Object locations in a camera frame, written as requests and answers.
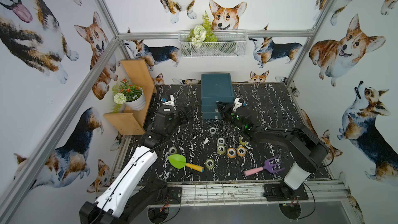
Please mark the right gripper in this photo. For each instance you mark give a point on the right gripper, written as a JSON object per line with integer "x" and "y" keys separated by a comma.
{"x": 228, "y": 112}

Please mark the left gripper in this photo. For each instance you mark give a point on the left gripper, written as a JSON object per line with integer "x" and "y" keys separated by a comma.
{"x": 181, "y": 115}

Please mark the clear tape roll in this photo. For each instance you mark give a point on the clear tape roll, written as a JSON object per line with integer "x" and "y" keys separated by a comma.
{"x": 212, "y": 130}
{"x": 221, "y": 141}

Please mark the yellow-green tape roll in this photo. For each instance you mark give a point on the yellow-green tape roll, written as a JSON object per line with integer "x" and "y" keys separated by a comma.
{"x": 221, "y": 149}
{"x": 242, "y": 142}
{"x": 173, "y": 150}
{"x": 210, "y": 164}

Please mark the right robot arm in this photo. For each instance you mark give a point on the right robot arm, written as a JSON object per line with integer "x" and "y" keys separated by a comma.
{"x": 307, "y": 150}

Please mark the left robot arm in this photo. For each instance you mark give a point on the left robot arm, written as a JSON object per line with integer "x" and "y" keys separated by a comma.
{"x": 119, "y": 204}

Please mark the teal drawer cabinet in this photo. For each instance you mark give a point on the teal drawer cabinet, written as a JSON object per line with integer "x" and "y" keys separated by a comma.
{"x": 215, "y": 88}

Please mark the orange tape roll left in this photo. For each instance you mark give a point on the orange tape roll left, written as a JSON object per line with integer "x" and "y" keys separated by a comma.
{"x": 231, "y": 152}

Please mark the orange tape roll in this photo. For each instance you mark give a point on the orange tape roll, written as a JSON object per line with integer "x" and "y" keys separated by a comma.
{"x": 231, "y": 152}
{"x": 241, "y": 151}

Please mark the orange tape roll right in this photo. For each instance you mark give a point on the orange tape roll right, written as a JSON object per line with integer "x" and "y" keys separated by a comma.
{"x": 241, "y": 151}

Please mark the yellow-green tape roll front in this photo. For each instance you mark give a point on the yellow-green tape roll front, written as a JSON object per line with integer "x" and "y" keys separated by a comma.
{"x": 210, "y": 164}

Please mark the green toy shovel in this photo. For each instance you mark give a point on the green toy shovel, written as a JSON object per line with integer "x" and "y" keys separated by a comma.
{"x": 179, "y": 162}

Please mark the white potted flower plant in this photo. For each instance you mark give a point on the white potted flower plant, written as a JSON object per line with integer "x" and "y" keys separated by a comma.
{"x": 128, "y": 94}

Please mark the wooden corner shelf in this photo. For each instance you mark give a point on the wooden corner shelf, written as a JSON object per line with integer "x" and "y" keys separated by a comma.
{"x": 127, "y": 121}

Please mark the purple pink toy fork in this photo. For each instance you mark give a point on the purple pink toy fork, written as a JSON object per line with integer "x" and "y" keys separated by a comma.
{"x": 272, "y": 165}

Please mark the green fern white flowers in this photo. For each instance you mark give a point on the green fern white flowers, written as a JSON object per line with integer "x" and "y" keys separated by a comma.
{"x": 202, "y": 34}

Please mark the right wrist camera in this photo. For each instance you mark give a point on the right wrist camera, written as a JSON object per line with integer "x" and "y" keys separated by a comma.
{"x": 238, "y": 103}

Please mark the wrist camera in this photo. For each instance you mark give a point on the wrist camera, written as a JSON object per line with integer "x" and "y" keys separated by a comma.
{"x": 168, "y": 100}
{"x": 238, "y": 103}

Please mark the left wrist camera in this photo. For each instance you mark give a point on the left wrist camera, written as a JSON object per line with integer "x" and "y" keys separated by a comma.
{"x": 168, "y": 100}

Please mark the white wire wall basket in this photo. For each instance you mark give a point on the white wire wall basket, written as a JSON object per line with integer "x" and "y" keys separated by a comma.
{"x": 229, "y": 44}

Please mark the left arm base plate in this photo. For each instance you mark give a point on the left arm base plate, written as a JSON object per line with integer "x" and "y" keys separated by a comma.
{"x": 168, "y": 194}

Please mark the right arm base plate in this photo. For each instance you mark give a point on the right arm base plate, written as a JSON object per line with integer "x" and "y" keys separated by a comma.
{"x": 282, "y": 192}

